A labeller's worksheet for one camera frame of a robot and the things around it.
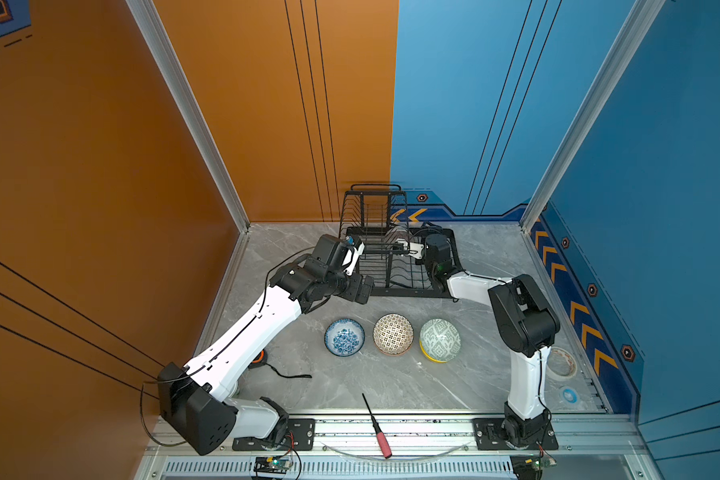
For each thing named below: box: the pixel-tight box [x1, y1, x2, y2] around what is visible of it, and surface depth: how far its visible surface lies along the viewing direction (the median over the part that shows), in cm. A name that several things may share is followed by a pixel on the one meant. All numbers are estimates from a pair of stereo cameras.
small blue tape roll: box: [562, 388, 579, 404], surface depth 81 cm
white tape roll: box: [546, 346, 578, 379], surface depth 86 cm
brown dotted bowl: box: [372, 313, 415, 357], surface depth 89 cm
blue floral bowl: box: [324, 318, 366, 357], surface depth 90 cm
